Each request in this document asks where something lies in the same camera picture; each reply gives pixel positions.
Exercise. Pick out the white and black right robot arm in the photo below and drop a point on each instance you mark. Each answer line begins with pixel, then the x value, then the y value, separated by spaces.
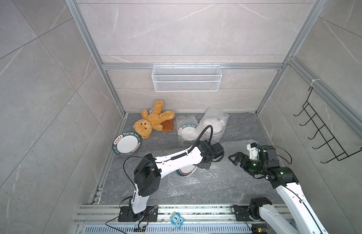
pixel 307 222

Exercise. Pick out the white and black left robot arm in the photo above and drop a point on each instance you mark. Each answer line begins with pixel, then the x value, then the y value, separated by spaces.
pixel 150 170

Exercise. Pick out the brown wooden block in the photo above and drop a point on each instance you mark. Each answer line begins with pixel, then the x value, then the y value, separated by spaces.
pixel 168 126

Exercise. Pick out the white wire mesh basket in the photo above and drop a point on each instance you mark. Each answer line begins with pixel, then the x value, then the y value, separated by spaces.
pixel 186 78

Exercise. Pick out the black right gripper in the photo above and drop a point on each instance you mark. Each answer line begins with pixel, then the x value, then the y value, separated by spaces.
pixel 243 163

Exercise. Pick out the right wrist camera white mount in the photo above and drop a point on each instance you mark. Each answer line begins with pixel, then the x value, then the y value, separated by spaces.
pixel 253 151

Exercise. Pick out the black wire hook rack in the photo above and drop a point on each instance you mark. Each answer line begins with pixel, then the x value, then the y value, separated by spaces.
pixel 324 132

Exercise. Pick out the brown teddy bear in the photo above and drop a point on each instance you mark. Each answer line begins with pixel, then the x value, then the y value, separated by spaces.
pixel 152 121

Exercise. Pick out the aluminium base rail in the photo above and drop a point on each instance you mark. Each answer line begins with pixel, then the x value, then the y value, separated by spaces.
pixel 169 219

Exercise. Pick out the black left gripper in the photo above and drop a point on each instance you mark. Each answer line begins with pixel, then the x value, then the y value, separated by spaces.
pixel 207 167

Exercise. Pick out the blue cartoon toy figure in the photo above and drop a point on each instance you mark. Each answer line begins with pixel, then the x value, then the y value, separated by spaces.
pixel 177 220

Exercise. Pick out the bubble plate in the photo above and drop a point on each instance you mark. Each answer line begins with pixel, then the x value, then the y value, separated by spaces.
pixel 186 171
pixel 217 119
pixel 186 128

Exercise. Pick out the large bubble wrap sheet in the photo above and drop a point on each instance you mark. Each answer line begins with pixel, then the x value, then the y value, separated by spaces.
pixel 223 183

